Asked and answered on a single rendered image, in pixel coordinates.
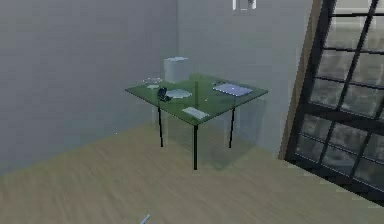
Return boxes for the black controller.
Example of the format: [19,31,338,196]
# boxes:
[157,87,172,102]

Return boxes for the pale round plate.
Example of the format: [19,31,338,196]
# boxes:
[166,88,193,99]

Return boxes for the green glass table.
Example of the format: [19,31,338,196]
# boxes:
[125,73,270,171]

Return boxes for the white box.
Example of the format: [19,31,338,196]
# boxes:
[163,56,190,84]

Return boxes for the purple laptop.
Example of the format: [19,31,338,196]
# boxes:
[212,82,254,98]

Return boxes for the clear glass bowl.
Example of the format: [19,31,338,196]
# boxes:
[142,77,164,85]

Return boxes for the white framed picture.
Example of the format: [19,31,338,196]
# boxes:
[232,0,258,11]

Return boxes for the black framed window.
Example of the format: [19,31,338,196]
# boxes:
[278,0,384,202]

